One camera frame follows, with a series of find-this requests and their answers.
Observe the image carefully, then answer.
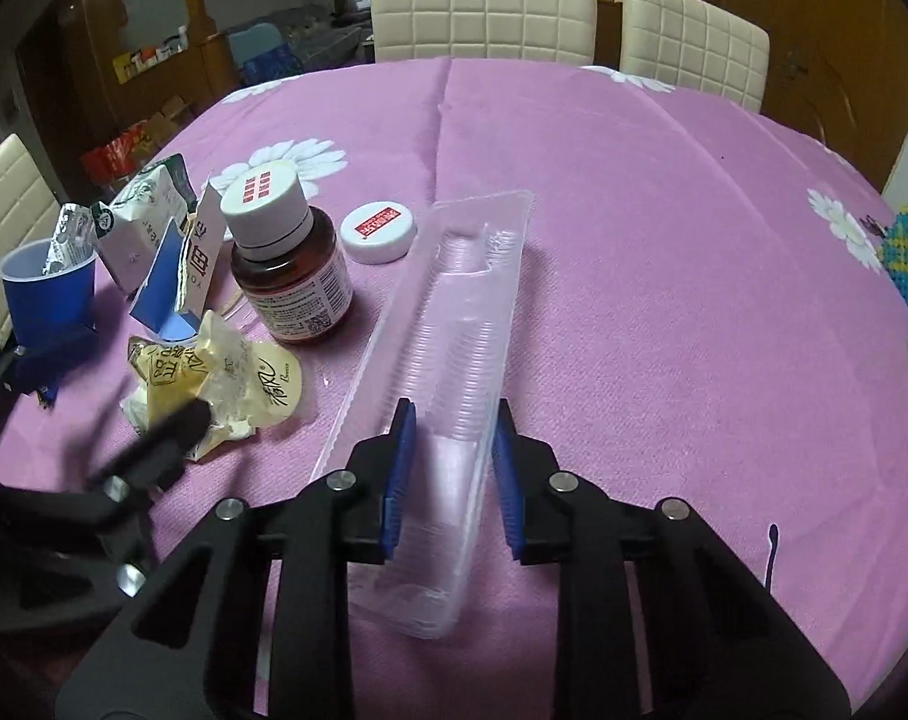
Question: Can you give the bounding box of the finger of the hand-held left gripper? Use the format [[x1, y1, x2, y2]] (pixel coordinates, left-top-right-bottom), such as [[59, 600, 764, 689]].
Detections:
[[0, 330, 103, 410], [79, 396, 215, 593]]

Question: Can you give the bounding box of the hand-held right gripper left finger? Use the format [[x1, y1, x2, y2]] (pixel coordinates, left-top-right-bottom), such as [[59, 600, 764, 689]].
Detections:
[[53, 397, 417, 720]]

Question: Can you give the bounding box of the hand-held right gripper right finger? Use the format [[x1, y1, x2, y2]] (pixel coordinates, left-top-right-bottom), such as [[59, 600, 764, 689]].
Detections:
[[491, 399, 852, 720]]

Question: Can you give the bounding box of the blue paper cup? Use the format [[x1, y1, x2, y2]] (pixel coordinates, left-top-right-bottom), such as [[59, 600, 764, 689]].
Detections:
[[0, 238, 99, 350]]

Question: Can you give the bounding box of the yellow wrapper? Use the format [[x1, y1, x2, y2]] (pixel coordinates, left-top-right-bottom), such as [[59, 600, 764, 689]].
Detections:
[[120, 309, 305, 462]]

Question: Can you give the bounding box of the green white milk carton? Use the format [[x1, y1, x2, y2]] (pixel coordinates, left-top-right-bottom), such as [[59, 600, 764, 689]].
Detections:
[[90, 154, 200, 293]]

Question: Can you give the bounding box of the clear plastic tray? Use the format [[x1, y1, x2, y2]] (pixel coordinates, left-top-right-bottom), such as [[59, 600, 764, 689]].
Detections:
[[315, 189, 536, 640]]

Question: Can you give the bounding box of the silver foil blister pack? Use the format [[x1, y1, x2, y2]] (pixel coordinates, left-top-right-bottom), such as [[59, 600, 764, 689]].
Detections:
[[45, 202, 99, 275]]

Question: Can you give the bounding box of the cream quilted chair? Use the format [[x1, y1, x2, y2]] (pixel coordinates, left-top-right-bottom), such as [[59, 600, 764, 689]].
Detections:
[[369, 0, 599, 67], [619, 0, 771, 115], [0, 133, 61, 361]]

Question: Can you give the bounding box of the blue white paper box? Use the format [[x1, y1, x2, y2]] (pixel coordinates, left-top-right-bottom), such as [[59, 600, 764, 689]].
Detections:
[[128, 176, 234, 342]]

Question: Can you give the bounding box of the brown medicine bottle white cap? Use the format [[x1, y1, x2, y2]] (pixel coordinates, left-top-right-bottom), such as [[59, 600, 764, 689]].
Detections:
[[220, 163, 354, 347]]

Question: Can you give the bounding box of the red shopping bag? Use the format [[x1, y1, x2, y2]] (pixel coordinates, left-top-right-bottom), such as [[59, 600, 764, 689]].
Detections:
[[79, 127, 144, 181]]

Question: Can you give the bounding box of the white round lid red label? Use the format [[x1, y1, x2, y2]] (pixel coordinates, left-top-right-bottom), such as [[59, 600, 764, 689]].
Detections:
[[339, 200, 417, 265]]

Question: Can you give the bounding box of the open cardboard box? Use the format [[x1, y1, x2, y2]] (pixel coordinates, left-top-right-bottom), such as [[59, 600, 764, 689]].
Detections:
[[135, 94, 196, 147]]

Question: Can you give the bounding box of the row of small cabinet items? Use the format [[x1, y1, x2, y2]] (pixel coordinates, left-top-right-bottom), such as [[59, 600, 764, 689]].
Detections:
[[113, 30, 193, 82]]

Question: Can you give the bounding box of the wooden cabinet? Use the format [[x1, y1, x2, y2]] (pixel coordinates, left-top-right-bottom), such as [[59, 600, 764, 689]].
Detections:
[[71, 30, 234, 136]]

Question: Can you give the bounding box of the blue printed bag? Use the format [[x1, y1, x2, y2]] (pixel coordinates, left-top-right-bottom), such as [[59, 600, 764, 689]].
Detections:
[[240, 49, 305, 87]]

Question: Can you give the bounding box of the blue plastic chair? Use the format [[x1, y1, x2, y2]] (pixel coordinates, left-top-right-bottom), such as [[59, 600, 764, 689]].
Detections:
[[227, 22, 279, 61]]

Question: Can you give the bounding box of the grey sofa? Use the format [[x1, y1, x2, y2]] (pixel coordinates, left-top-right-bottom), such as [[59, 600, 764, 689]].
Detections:
[[278, 4, 372, 65]]

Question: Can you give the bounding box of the colourful knitted item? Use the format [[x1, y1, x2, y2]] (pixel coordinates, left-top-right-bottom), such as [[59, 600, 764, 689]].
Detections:
[[877, 202, 908, 327]]

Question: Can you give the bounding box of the wooden door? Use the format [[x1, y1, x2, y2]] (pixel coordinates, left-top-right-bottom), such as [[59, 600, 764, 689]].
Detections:
[[754, 0, 908, 192]]

